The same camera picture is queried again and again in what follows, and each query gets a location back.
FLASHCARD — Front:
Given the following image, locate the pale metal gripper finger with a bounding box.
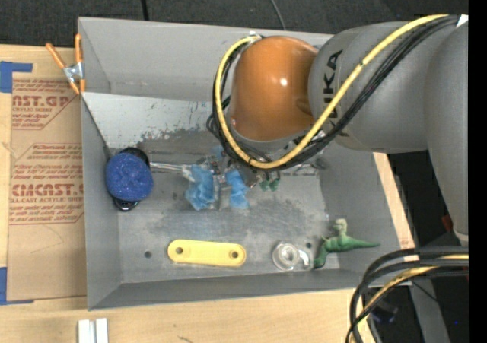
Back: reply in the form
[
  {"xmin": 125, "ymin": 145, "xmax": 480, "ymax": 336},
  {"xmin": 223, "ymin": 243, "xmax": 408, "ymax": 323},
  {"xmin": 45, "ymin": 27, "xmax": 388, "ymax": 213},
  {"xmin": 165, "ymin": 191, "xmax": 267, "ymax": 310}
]
[
  {"xmin": 148, "ymin": 160, "xmax": 193, "ymax": 177},
  {"xmin": 215, "ymin": 176, "xmax": 229, "ymax": 211}
]

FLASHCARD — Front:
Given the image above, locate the blue crumpled cloth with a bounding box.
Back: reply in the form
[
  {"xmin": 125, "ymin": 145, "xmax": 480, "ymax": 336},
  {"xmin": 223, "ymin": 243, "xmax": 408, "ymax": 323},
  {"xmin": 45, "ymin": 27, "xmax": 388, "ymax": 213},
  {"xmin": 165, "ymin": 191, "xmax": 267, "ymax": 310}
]
[{"xmin": 184, "ymin": 145, "xmax": 252, "ymax": 212}]

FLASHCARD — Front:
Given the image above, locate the grey metal bin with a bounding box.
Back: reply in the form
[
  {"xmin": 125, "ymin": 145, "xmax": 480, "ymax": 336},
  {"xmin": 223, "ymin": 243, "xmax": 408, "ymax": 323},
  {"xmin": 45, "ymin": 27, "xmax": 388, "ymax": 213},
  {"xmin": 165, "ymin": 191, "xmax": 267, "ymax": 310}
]
[{"xmin": 77, "ymin": 17, "xmax": 414, "ymax": 311}]

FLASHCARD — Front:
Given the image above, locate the blue sponge ball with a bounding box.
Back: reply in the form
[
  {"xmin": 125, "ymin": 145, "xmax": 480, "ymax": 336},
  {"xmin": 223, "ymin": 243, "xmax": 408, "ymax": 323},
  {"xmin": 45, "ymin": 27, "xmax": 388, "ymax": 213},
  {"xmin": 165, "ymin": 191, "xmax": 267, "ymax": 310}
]
[{"xmin": 104, "ymin": 152, "xmax": 154, "ymax": 202}]

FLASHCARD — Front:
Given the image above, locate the yellow flat block with holes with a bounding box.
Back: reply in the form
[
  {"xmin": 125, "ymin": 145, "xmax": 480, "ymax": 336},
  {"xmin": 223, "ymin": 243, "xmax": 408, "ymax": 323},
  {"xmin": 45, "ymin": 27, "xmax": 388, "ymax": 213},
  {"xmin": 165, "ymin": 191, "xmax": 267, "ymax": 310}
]
[{"xmin": 167, "ymin": 238, "xmax": 247, "ymax": 268}]

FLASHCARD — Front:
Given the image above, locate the clear glass thing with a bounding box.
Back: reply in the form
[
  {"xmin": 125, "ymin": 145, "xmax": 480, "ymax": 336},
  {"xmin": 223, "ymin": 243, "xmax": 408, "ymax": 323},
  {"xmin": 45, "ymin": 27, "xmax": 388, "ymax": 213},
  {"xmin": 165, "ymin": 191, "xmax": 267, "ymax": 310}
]
[{"xmin": 271, "ymin": 241, "xmax": 314, "ymax": 272}]

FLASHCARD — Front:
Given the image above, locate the green toy dinosaur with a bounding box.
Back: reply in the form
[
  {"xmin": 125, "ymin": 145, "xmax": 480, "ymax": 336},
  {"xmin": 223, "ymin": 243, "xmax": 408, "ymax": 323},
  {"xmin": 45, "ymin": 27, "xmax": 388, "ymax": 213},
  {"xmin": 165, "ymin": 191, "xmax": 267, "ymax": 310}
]
[{"xmin": 312, "ymin": 218, "xmax": 381, "ymax": 269}]

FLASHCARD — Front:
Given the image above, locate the brown cardboard board red print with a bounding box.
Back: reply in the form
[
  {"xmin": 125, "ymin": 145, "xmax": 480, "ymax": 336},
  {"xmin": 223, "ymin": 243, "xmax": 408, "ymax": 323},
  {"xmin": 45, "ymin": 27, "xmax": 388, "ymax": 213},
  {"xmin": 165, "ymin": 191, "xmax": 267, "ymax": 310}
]
[{"xmin": 0, "ymin": 43, "xmax": 89, "ymax": 306}]

